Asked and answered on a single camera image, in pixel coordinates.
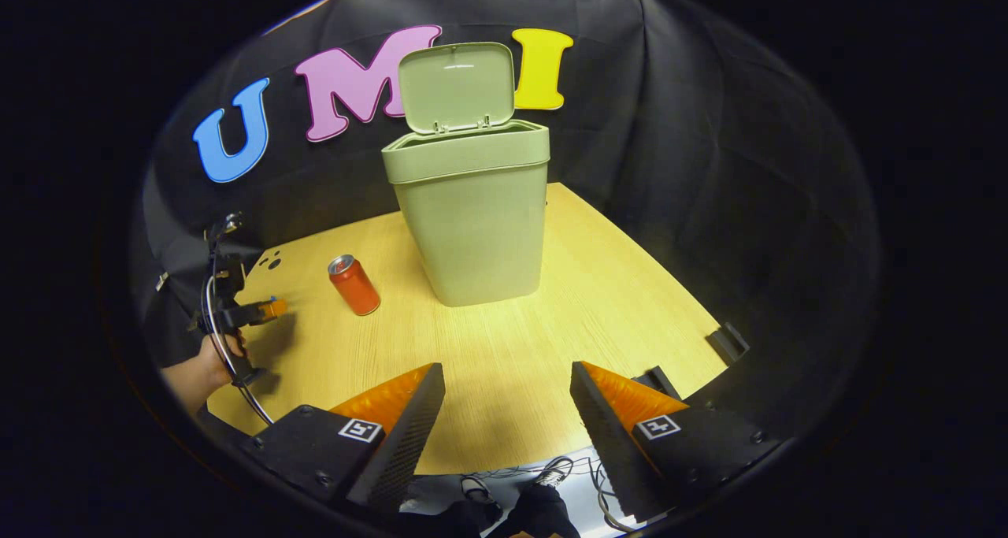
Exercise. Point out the person's right shoe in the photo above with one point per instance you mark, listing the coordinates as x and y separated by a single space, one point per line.
553 475

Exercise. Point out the wooden desktop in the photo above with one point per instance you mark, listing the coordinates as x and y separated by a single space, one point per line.
504 349

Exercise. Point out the person's dark trousers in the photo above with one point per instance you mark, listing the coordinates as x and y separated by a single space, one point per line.
543 514

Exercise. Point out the person's shoe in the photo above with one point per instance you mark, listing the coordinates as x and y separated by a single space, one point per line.
553 475
476 491

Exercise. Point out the red pop can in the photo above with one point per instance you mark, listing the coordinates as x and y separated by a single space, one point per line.
356 287

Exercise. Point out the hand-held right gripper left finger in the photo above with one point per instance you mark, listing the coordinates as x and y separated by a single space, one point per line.
413 428

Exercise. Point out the green desktop garbage bin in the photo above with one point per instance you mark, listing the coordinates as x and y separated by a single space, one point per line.
472 223

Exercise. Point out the black table clamp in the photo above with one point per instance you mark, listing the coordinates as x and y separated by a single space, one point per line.
657 382
728 343

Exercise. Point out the black backdrop cloth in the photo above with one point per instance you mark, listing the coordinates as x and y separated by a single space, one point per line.
669 144

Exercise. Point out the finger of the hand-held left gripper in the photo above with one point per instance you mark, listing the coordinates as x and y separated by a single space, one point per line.
264 311

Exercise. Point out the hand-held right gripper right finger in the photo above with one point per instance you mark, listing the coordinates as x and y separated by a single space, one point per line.
602 432

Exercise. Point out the person's left shoe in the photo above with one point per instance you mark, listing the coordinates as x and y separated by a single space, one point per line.
476 491

